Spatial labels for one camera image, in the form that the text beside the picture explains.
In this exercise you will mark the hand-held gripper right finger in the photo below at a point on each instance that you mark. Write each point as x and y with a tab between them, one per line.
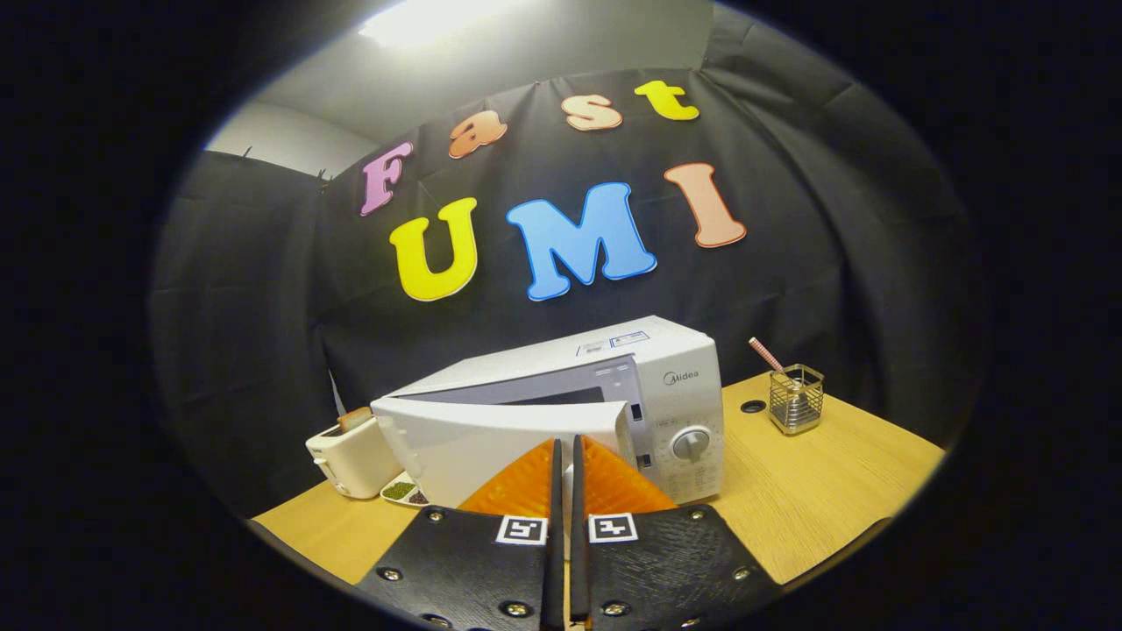
578	543

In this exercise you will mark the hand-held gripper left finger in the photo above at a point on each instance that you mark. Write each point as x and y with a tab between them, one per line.
555	543

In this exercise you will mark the cream toaster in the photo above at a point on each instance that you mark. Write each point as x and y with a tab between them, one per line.
355	460

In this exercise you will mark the red striped straw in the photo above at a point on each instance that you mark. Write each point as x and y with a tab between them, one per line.
766	354

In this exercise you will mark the small white spice dish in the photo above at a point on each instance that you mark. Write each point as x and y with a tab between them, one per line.
401	491

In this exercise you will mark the white microwave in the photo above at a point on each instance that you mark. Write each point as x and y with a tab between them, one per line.
675	412

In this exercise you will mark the toast slice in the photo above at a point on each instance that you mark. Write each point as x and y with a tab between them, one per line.
355	419

